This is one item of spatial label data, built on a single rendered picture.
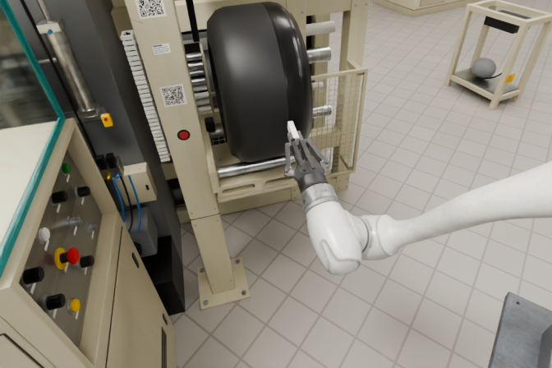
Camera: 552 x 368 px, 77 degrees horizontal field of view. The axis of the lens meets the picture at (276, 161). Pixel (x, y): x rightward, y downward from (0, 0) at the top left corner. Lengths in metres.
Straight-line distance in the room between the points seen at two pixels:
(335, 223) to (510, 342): 0.75
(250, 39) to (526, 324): 1.22
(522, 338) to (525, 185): 0.81
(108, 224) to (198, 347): 0.91
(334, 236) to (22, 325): 0.62
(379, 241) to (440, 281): 1.36
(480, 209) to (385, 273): 1.52
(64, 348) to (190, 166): 0.75
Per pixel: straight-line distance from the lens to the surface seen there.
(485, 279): 2.33
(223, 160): 1.57
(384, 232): 0.90
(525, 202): 0.66
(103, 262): 1.20
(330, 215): 0.81
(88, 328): 1.10
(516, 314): 1.44
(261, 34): 1.12
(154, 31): 1.16
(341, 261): 0.79
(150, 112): 1.28
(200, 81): 1.65
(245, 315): 2.00
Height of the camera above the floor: 1.77
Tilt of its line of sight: 39 degrees down
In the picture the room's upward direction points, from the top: 3 degrees counter-clockwise
